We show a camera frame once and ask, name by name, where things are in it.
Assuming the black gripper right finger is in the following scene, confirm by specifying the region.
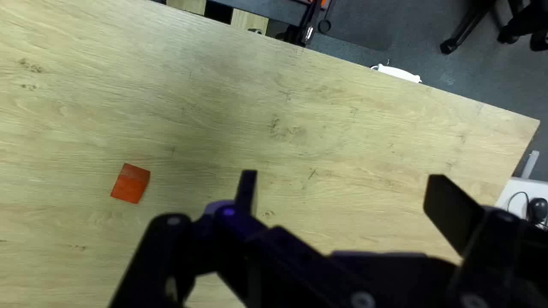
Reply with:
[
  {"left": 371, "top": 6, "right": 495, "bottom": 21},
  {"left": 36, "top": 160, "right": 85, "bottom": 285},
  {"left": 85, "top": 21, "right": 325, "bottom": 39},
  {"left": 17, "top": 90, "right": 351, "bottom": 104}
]
[{"left": 423, "top": 174, "right": 484, "bottom": 254}]

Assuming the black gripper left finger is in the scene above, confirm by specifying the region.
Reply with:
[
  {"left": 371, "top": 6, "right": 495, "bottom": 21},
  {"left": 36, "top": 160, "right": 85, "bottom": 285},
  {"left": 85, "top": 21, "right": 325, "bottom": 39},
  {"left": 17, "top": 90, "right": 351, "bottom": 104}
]
[{"left": 234, "top": 169, "right": 258, "bottom": 213}]

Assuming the orange cube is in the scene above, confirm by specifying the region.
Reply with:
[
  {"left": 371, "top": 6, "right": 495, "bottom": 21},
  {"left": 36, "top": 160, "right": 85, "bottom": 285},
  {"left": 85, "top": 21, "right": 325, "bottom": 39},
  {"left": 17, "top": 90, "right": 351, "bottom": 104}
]
[{"left": 109, "top": 162, "right": 150, "bottom": 203}]

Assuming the white object at table edge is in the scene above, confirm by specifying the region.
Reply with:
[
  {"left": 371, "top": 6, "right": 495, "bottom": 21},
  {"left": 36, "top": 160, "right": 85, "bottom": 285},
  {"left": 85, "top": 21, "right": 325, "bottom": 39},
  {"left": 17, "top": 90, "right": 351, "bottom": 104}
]
[{"left": 370, "top": 63, "right": 423, "bottom": 83}]

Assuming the black orange clamp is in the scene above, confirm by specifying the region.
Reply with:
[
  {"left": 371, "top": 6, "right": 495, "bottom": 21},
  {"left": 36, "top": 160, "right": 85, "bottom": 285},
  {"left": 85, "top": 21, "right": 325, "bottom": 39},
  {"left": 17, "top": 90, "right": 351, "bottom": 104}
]
[{"left": 282, "top": 0, "right": 332, "bottom": 45}]

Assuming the black chair base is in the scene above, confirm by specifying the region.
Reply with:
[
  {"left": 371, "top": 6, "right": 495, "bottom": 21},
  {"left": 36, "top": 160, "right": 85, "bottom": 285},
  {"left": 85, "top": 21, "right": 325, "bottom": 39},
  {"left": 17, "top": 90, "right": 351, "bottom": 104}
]
[{"left": 438, "top": 0, "right": 548, "bottom": 54}]

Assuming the white box with cable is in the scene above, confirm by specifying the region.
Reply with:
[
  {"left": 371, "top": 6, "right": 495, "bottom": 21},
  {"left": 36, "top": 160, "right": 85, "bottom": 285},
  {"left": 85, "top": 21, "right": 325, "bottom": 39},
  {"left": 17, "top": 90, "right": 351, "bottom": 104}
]
[{"left": 495, "top": 150, "right": 548, "bottom": 229}]

